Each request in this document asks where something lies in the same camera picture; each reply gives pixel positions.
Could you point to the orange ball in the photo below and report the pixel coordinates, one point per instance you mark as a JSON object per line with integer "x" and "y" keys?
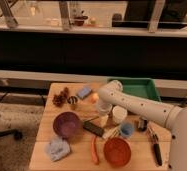
{"x": 94, "y": 98}

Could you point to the blue crumpled cloth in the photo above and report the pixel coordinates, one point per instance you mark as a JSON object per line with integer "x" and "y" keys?
{"x": 57, "y": 149}

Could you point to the orange-red bowl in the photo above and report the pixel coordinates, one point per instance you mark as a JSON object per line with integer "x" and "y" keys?
{"x": 117, "y": 152}

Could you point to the black rectangular block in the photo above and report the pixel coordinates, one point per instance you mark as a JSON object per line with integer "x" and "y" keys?
{"x": 89, "y": 126}

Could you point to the blue sponge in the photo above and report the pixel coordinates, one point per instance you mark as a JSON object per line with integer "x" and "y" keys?
{"x": 84, "y": 92}

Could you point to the white paper cup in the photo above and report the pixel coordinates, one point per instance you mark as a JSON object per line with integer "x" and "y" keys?
{"x": 119, "y": 114}

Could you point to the orange carrot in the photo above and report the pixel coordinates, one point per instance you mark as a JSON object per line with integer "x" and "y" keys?
{"x": 94, "y": 154}

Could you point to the cream banana toy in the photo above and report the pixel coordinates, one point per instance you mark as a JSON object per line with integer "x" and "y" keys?
{"x": 110, "y": 133}

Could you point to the black white striped cup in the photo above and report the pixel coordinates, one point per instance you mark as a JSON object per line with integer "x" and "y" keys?
{"x": 72, "y": 101}

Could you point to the small dark metal can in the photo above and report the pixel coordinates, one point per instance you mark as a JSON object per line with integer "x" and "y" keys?
{"x": 142, "y": 124}

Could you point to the brown pine cone cluster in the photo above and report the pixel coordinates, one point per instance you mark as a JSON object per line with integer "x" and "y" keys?
{"x": 60, "y": 99}

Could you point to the purple bowl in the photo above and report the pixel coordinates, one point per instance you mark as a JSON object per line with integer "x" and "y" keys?
{"x": 67, "y": 124}

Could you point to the green plastic tray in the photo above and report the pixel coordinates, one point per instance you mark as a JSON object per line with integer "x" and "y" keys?
{"x": 141, "y": 87}

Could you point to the blue plastic cup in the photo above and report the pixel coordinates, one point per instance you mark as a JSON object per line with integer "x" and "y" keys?
{"x": 126, "y": 129}

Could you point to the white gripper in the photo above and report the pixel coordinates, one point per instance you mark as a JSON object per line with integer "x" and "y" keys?
{"x": 103, "y": 120}

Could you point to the black handled peeler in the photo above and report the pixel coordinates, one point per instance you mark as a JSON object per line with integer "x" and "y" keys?
{"x": 155, "y": 144}

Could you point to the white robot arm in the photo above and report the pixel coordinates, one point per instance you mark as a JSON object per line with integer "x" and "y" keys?
{"x": 168, "y": 116}

